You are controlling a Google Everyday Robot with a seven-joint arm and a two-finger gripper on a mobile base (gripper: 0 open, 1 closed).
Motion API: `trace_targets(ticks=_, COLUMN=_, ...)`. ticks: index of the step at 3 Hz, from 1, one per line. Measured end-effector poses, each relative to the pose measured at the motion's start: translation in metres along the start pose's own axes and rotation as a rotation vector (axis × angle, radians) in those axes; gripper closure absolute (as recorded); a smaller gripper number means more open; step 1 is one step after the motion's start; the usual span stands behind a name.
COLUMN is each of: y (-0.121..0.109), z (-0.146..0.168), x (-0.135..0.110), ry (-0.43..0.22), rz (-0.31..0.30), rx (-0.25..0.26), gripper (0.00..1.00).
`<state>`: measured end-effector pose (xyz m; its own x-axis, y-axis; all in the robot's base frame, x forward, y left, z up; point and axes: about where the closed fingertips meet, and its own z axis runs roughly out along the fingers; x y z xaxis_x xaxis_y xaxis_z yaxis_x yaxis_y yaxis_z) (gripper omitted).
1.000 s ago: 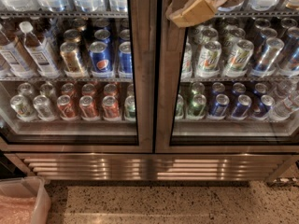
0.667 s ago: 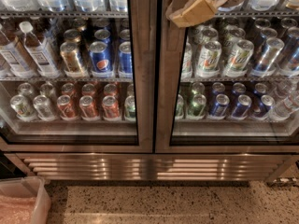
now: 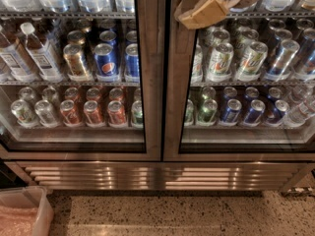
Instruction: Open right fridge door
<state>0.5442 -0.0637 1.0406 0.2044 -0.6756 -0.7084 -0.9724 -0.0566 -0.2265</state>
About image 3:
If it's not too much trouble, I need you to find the green white 7UP can right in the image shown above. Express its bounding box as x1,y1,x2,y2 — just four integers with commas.
235,41,268,82

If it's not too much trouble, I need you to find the red soda can middle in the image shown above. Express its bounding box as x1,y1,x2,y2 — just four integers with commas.
84,100,105,128

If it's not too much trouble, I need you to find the blue can lower right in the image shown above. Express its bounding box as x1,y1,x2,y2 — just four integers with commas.
242,99,266,127

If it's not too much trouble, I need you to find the green can lower right door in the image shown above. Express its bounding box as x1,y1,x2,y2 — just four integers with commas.
197,99,218,126

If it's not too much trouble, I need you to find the red soda can right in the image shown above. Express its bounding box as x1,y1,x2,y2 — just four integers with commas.
107,100,127,127

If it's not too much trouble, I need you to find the gold soda can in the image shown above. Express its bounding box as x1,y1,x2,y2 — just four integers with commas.
63,44,93,82

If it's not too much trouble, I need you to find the blue Pepsi can right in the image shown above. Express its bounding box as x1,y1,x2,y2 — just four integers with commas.
125,43,140,82

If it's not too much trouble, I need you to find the blue silver can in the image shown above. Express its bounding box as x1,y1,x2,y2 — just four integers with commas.
263,39,300,82

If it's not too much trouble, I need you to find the red soda can left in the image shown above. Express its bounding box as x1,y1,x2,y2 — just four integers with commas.
60,100,83,127

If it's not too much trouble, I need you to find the green can door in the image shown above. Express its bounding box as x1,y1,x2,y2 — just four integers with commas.
131,100,144,128
197,99,218,126

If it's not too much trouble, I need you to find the clear plastic storage bin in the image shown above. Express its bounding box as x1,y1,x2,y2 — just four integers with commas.
0,186,54,236

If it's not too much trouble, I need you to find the blue Pepsi can front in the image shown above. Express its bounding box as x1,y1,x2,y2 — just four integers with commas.
94,43,119,82

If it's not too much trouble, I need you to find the blue can lower left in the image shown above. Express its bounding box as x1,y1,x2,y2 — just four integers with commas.
220,99,242,126

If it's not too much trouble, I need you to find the brown tea bottle white cap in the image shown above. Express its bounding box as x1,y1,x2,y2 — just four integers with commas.
20,23,63,82

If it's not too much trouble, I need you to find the brown tea bottle left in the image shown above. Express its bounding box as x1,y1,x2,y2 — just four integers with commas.
0,26,39,83

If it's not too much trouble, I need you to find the silver can far left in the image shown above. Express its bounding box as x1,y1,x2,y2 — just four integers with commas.
11,99,39,128

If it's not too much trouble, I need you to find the glass fridge door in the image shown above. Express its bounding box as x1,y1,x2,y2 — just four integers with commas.
0,0,165,160
164,0,315,163

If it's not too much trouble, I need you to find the blue pepsi can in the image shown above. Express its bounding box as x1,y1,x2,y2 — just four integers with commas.
94,43,119,82
125,43,140,82

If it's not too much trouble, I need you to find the green can lower left door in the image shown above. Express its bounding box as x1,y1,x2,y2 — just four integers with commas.
131,100,144,128

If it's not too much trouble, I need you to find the red soda can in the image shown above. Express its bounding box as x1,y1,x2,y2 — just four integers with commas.
84,100,105,128
107,100,127,127
60,100,83,127

